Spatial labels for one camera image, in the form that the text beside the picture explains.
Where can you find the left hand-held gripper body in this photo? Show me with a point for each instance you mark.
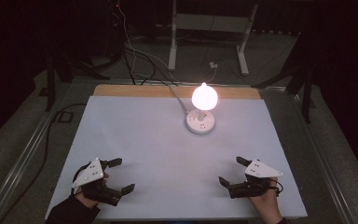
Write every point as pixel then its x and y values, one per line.
pixel 90 174

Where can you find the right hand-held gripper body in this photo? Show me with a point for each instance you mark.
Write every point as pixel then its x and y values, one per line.
pixel 251 188

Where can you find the person's right hand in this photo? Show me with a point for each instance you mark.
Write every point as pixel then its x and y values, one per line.
pixel 268 205

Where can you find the person's left hand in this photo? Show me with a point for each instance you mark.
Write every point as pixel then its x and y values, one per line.
pixel 84 199

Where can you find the white table mat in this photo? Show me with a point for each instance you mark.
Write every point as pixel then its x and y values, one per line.
pixel 152 155

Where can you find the round white power socket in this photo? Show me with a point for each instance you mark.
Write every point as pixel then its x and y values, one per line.
pixel 199 126

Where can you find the glowing round bulb lamp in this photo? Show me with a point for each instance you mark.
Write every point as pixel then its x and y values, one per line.
pixel 204 97

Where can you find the black tripod stand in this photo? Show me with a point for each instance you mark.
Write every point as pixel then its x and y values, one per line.
pixel 307 99
pixel 50 87

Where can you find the white plug adapter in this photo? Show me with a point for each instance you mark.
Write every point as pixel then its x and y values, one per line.
pixel 213 65

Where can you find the white metal stand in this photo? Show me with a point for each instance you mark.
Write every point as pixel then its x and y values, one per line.
pixel 211 22

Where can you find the black floor bracket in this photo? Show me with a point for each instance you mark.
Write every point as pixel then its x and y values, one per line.
pixel 63 117

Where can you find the metal floor rail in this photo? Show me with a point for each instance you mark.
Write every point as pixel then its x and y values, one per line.
pixel 323 155
pixel 21 155

